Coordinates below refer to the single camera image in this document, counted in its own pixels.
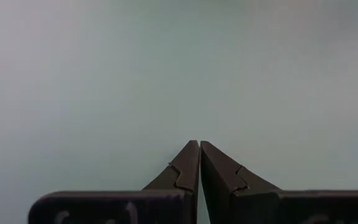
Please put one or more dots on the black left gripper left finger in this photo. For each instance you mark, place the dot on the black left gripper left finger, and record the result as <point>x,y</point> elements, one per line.
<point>186,171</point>

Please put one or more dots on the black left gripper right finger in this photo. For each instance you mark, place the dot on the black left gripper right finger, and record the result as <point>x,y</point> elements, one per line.
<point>219,177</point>

